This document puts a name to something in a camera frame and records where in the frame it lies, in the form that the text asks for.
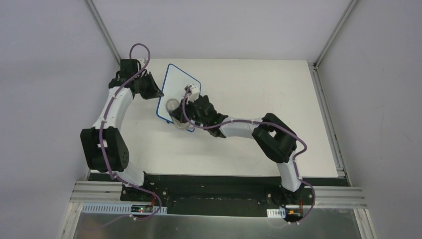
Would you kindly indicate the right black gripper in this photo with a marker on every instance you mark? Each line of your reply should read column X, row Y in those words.
column 184, row 109

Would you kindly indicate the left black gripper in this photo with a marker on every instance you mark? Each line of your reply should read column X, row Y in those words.
column 149, row 87

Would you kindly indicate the blue-framed small whiteboard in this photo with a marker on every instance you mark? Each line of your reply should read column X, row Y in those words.
column 173, row 87

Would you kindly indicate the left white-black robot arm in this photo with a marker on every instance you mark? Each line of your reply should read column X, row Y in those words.
column 104, row 148

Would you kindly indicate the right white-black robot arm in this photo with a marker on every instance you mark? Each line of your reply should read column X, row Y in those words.
column 277, row 141

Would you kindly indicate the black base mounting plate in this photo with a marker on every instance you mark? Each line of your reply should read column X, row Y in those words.
column 234, row 196

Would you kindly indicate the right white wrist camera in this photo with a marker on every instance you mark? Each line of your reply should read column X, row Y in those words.
column 193, row 92

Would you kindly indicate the left aluminium frame post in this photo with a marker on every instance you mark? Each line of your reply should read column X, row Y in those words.
column 92, row 8

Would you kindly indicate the aluminium frame post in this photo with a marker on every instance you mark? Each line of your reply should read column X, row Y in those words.
column 336, row 31
column 92, row 8

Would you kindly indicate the left white cable duct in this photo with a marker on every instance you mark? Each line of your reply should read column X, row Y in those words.
column 120, row 209

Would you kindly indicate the white cable duct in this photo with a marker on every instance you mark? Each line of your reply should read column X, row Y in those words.
column 276, row 213
column 120, row 209

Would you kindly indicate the front aluminium frame rail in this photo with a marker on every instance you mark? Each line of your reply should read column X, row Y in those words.
column 326, row 196

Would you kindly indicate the right white cable duct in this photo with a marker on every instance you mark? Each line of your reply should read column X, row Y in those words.
column 276, row 213

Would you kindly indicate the right side aluminium rail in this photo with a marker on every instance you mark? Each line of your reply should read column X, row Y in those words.
column 327, row 119

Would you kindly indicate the right aluminium frame post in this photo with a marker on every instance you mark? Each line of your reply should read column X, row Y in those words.
column 336, row 31

